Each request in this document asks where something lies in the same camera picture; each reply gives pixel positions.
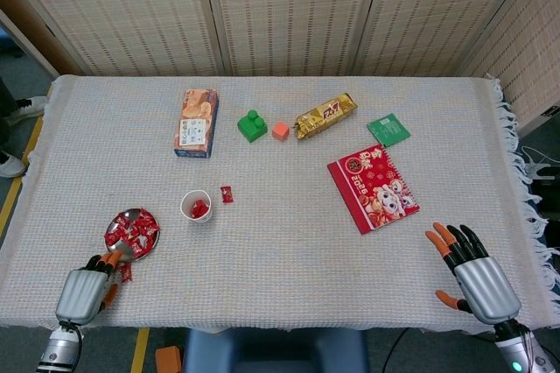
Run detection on green sachet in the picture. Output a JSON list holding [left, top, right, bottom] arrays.
[[366, 112, 412, 149]]

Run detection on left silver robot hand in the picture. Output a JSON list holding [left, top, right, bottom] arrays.
[[55, 251, 126, 326]]

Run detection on blue chair seat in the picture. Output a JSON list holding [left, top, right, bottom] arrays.
[[182, 327, 369, 373]]

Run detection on woven bamboo folding screen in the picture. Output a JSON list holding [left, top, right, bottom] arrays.
[[0, 0, 560, 131]]

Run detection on white woven tablecloth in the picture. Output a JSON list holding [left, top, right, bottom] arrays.
[[0, 74, 560, 335]]

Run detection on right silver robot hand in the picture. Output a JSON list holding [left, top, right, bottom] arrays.
[[424, 222, 522, 326]]

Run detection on white paper cup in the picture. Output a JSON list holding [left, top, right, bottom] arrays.
[[179, 189, 214, 224]]

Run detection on green toy brick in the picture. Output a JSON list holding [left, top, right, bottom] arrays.
[[236, 109, 269, 144]]

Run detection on red spiral calendar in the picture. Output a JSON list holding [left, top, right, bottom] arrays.
[[326, 144, 421, 236]]

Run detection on white shoe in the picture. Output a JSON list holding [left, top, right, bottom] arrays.
[[8, 95, 48, 123], [0, 151, 27, 179]]

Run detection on silver metal plate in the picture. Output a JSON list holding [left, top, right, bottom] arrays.
[[103, 207, 162, 263]]

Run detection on gold snack packet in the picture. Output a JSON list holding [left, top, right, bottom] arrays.
[[292, 92, 359, 141]]

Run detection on white cable with plug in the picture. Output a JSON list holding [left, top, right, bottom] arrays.
[[520, 144, 555, 186]]

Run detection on orange block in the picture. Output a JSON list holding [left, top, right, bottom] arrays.
[[155, 345, 183, 373]]

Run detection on orange and blue biscuit box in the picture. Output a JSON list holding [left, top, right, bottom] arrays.
[[173, 88, 220, 159]]

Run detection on black floor cable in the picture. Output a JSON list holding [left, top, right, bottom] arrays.
[[379, 327, 412, 373]]

